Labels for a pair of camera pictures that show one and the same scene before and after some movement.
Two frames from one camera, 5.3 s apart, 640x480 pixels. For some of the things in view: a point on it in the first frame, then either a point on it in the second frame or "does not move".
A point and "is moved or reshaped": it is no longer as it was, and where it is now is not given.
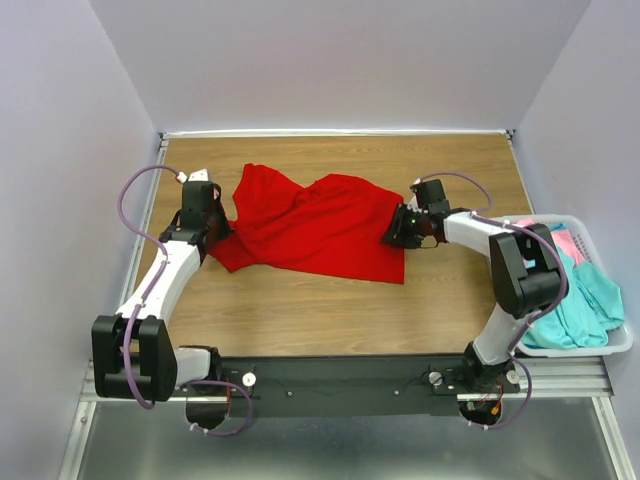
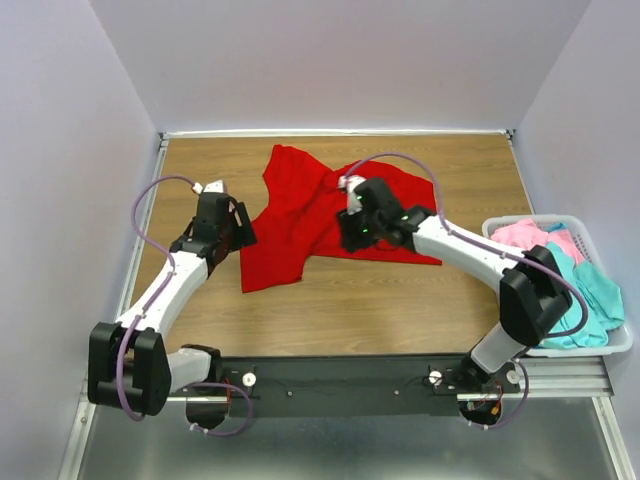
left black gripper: (225, 229) -> (245, 234)
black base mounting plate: (350, 386) does not move
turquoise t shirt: (592, 305) does not move
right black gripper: (395, 232) -> (350, 241)
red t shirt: (334, 226) is moved or reshaped
